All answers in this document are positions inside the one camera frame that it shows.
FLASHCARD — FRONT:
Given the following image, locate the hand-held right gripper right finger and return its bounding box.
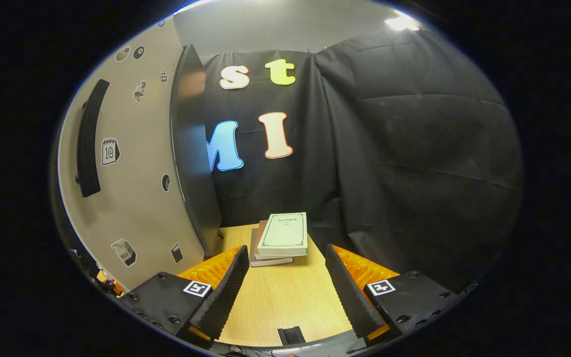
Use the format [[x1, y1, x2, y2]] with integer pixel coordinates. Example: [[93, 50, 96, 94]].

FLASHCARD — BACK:
[[325, 243, 460, 341]]

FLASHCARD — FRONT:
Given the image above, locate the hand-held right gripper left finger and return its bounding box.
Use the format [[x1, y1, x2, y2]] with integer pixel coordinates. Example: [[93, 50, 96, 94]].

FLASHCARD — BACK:
[[119, 244, 250, 344]]

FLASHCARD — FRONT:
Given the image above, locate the light grey cabinet door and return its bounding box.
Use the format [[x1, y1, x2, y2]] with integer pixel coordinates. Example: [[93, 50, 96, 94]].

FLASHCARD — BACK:
[[57, 17, 208, 294]]

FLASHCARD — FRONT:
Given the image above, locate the black cabinet door handle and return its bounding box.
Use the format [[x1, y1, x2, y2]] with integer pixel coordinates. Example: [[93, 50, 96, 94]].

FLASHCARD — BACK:
[[75, 78, 111, 198]]

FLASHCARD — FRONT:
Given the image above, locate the grey book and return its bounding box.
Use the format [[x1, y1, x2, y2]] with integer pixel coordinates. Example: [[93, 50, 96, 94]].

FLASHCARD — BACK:
[[248, 228, 295, 269]]

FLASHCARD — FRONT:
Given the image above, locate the brown book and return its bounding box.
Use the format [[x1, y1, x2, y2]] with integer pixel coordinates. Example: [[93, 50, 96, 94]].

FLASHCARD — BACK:
[[253, 220, 296, 262]]

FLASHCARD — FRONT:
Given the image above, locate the green book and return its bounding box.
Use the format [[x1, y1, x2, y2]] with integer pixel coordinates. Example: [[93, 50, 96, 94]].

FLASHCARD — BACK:
[[256, 212, 309, 258]]

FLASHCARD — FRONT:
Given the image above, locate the black backdrop cloth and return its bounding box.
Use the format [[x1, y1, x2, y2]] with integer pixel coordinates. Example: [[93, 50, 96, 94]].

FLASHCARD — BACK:
[[200, 20, 525, 294]]

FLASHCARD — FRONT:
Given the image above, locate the ceiling light panel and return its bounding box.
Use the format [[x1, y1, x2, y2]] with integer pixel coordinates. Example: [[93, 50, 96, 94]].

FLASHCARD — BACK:
[[384, 16, 421, 32]]

